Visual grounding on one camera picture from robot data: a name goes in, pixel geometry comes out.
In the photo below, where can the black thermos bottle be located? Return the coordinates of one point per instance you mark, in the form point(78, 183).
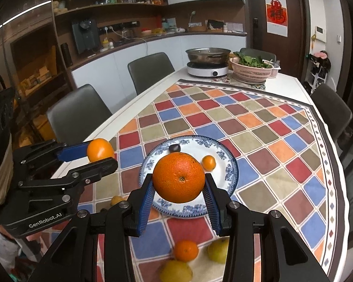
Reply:
point(66, 54)

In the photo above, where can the black water dispenser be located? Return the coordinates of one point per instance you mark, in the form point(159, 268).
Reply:
point(85, 34)

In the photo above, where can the glass jar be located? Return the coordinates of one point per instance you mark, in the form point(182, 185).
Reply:
point(125, 32)

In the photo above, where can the white shoe rack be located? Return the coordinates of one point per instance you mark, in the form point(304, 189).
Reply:
point(318, 72)

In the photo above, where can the green leafy vegetables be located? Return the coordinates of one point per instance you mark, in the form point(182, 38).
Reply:
point(250, 60)

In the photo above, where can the dark plum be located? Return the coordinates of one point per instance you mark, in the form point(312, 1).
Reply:
point(174, 147)

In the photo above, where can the yellow-green pear left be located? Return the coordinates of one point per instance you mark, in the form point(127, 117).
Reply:
point(176, 271)

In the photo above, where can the pink colander basket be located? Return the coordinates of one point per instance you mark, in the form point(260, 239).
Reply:
point(250, 72)

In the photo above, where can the red and white wall calendar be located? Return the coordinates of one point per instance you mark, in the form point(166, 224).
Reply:
point(278, 11)

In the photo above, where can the medium orange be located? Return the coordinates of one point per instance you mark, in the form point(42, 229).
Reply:
point(100, 149)

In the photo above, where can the mandarin orange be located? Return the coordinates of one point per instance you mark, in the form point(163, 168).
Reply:
point(186, 251)

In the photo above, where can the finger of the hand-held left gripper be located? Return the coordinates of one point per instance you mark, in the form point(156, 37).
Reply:
point(98, 167)
point(72, 152)

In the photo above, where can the white lower cabinet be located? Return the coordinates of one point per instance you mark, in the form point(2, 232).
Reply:
point(117, 55)

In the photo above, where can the white induction cooker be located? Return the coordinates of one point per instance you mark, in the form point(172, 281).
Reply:
point(207, 69)

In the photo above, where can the white wall panel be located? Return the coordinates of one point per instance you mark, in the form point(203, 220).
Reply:
point(320, 33)

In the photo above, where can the steel pan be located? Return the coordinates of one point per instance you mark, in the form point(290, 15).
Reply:
point(207, 55)

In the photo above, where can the floral trivet mat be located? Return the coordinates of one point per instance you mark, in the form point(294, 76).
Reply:
point(241, 82)

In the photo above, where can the checkered colourful tablecloth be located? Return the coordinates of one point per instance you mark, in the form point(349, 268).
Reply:
point(253, 129)

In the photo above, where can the small yellow fruit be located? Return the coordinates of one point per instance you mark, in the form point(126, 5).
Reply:
point(116, 200)

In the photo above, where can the blue and white plate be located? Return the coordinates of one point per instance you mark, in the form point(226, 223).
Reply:
point(220, 158)

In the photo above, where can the small mandarin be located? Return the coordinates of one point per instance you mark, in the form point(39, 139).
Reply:
point(208, 163)

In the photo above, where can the large orange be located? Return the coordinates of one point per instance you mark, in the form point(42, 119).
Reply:
point(178, 178)

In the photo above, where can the white patterned cloth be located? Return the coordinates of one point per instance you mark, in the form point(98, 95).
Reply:
point(1, 245)

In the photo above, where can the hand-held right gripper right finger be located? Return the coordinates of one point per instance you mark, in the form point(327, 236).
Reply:
point(212, 211)

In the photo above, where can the brown door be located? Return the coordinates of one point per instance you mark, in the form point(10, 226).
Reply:
point(294, 41)

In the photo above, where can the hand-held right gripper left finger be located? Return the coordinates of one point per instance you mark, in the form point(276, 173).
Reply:
point(143, 208)

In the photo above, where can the green pear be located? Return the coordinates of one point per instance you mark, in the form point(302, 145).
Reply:
point(218, 251)

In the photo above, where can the grey dining chair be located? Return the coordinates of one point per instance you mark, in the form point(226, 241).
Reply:
point(331, 108)
point(150, 70)
point(76, 113)
point(260, 53)

